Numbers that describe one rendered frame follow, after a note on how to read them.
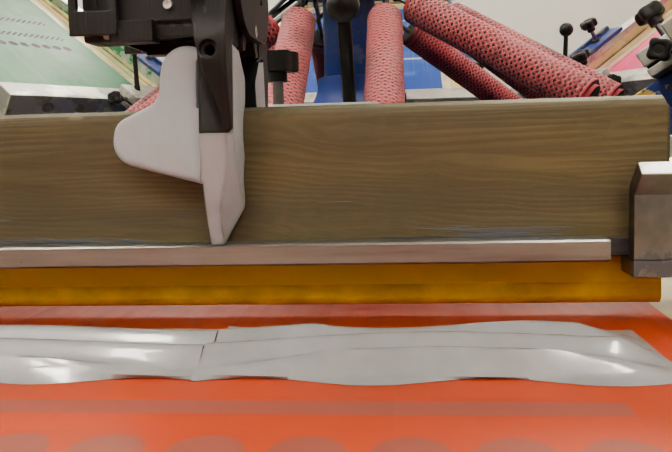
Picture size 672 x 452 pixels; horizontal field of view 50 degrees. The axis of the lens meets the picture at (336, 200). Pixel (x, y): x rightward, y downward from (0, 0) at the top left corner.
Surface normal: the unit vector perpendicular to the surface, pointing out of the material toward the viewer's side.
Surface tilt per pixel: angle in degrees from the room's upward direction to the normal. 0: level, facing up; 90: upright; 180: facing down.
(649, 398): 0
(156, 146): 82
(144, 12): 90
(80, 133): 90
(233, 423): 0
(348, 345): 31
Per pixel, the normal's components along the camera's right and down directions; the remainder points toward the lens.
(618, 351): 0.06, -0.77
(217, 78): -0.08, 0.28
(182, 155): -0.09, -0.07
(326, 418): -0.03, -1.00
